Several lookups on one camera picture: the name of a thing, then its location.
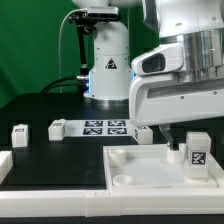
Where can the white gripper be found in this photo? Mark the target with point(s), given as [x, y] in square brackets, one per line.
[156, 96]

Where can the white square tabletop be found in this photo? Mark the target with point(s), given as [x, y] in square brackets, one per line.
[154, 167]

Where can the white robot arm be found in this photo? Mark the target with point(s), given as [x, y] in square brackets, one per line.
[180, 80]

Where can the white U-shaped fence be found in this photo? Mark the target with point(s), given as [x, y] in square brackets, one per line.
[90, 203]

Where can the white fiducial marker sheet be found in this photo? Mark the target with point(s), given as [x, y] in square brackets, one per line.
[101, 128]

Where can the black camera on stand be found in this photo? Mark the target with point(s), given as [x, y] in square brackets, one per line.
[86, 19]

